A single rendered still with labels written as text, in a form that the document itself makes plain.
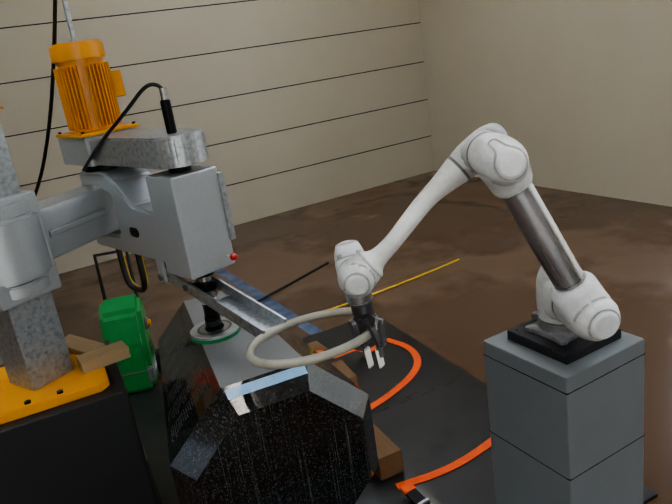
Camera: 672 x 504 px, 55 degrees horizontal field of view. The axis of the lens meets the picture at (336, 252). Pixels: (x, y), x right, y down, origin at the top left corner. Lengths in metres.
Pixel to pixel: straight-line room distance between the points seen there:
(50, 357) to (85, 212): 0.63
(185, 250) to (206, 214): 0.17
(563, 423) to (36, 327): 2.03
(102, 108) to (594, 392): 2.33
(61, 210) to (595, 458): 2.29
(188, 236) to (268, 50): 5.56
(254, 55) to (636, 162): 4.30
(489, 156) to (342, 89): 6.60
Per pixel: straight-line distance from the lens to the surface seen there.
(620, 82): 7.04
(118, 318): 4.30
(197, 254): 2.64
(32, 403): 2.85
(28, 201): 2.78
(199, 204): 2.63
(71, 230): 2.99
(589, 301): 2.18
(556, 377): 2.31
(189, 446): 2.49
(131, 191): 3.00
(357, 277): 1.90
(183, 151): 2.55
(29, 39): 7.33
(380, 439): 3.20
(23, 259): 2.74
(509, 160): 1.91
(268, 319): 2.60
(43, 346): 2.92
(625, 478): 2.77
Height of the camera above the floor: 1.95
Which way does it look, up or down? 18 degrees down
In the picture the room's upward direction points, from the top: 8 degrees counter-clockwise
